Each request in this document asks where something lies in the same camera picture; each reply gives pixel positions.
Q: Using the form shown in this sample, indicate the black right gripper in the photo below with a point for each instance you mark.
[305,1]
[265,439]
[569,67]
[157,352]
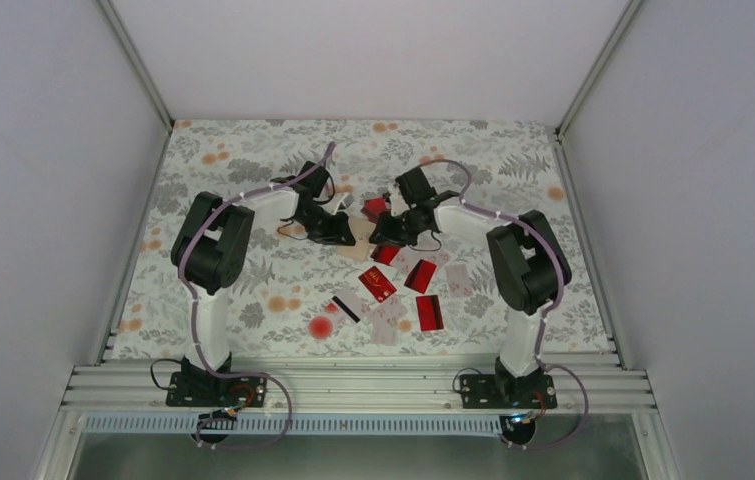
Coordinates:
[387,235]

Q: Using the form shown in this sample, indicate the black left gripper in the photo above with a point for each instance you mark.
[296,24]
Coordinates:
[341,227]

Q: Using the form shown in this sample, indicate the beige leather card holder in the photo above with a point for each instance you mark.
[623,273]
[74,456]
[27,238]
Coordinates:
[361,229]

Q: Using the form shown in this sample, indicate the red stripe card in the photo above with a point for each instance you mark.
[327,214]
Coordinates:
[374,208]
[429,313]
[384,254]

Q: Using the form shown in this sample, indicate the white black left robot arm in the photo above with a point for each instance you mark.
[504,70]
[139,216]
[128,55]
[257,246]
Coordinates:
[210,253]

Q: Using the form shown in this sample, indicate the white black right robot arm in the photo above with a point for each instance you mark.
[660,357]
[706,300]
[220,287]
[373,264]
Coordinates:
[529,268]

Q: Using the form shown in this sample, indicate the red VIP card upper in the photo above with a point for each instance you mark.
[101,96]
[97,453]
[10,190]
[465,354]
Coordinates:
[420,276]

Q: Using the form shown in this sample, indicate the red vip card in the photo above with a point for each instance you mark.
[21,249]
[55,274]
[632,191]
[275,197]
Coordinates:
[420,276]
[377,284]

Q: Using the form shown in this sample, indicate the red VIP card centre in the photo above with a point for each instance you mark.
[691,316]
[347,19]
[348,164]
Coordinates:
[377,284]

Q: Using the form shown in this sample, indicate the white card black stripe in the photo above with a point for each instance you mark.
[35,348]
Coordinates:
[350,304]

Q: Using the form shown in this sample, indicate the white floral card right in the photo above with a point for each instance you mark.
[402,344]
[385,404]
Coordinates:
[458,280]

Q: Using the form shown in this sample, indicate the white floral card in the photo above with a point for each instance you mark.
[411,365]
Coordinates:
[458,280]
[384,320]

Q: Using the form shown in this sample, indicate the white floral card lower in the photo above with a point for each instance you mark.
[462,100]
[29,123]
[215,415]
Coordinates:
[384,320]

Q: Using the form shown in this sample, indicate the white card red circle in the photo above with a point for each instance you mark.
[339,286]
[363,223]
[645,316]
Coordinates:
[323,325]

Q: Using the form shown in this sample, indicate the floral patterned table mat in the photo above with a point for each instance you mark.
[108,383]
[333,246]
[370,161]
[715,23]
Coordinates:
[287,280]

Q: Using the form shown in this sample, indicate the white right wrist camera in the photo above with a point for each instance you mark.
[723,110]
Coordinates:
[394,202]

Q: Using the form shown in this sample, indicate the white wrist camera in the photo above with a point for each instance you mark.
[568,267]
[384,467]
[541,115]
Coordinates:
[344,202]
[394,202]

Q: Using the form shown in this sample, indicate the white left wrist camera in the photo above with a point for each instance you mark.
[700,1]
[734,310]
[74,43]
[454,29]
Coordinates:
[344,202]

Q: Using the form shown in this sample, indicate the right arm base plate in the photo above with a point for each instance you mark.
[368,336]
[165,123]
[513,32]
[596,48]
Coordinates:
[490,392]

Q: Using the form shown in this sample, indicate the grey slotted cable duct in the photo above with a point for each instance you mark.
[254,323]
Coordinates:
[300,424]

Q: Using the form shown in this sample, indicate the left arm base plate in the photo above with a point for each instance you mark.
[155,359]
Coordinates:
[203,390]

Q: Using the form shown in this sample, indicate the aluminium rail frame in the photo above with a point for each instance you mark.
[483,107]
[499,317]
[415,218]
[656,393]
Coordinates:
[360,388]

